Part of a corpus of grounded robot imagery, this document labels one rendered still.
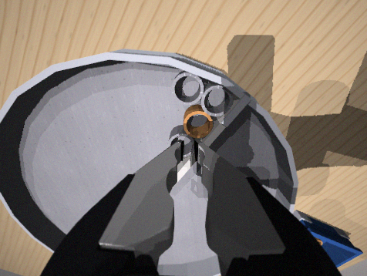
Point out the blue open-top crate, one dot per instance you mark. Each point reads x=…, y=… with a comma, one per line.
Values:
x=333, y=238

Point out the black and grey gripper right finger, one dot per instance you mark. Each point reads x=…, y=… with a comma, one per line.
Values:
x=244, y=220

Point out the grey metal bushing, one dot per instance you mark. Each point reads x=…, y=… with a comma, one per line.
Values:
x=179, y=131
x=187, y=100
x=223, y=107

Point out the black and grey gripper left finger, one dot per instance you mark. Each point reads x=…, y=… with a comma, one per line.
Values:
x=135, y=217

